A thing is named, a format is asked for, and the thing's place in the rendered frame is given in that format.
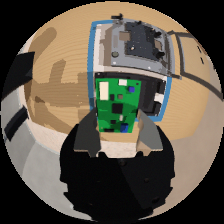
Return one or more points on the green circuit board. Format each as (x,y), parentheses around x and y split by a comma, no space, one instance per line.
(117,103)

